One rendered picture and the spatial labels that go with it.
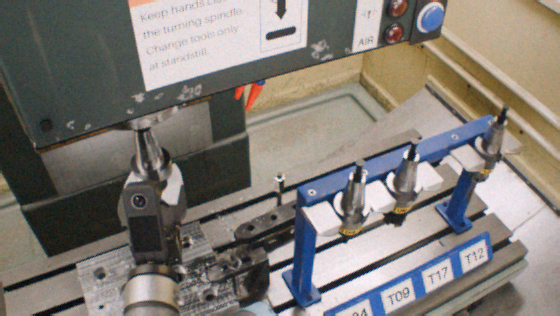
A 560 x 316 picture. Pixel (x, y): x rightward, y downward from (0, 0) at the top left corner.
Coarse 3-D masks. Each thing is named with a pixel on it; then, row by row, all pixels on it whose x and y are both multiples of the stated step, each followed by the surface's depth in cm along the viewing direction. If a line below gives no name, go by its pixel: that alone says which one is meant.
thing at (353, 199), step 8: (352, 184) 79; (360, 184) 79; (344, 192) 82; (352, 192) 80; (360, 192) 80; (344, 200) 82; (352, 200) 81; (360, 200) 81; (344, 208) 83; (352, 208) 82; (360, 208) 83
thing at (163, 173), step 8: (168, 152) 77; (168, 160) 76; (136, 168) 75; (160, 168) 75; (168, 168) 75; (136, 176) 75; (144, 176) 74; (152, 176) 75; (160, 176) 75; (168, 176) 76
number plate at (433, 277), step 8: (440, 264) 107; (448, 264) 108; (424, 272) 106; (432, 272) 106; (440, 272) 107; (448, 272) 108; (424, 280) 106; (432, 280) 106; (440, 280) 107; (448, 280) 108; (432, 288) 107
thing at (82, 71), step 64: (0, 0) 31; (64, 0) 34; (128, 0) 36; (320, 0) 44; (384, 0) 47; (0, 64) 35; (64, 64) 37; (128, 64) 40; (256, 64) 46; (320, 64) 50; (64, 128) 41
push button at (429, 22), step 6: (432, 6) 50; (438, 6) 50; (426, 12) 50; (432, 12) 50; (438, 12) 50; (426, 18) 50; (432, 18) 50; (438, 18) 51; (426, 24) 51; (432, 24) 51; (438, 24) 52; (426, 30) 52
